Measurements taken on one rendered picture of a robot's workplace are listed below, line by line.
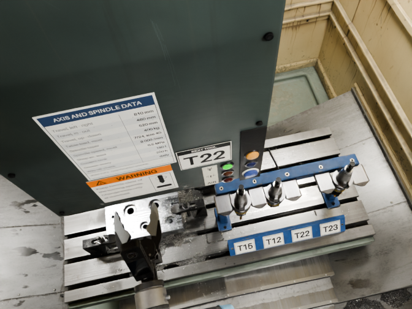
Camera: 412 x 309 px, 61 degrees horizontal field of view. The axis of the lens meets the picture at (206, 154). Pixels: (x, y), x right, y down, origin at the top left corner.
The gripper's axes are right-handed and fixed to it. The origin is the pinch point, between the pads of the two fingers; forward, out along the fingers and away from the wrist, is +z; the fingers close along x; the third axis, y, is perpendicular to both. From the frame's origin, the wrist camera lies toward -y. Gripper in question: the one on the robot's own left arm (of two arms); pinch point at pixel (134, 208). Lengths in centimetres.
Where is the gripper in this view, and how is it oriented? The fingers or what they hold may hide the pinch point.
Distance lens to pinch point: 93.9
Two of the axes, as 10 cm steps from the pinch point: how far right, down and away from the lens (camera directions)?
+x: 9.7, -2.5, 0.5
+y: 0.7, 4.4, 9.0
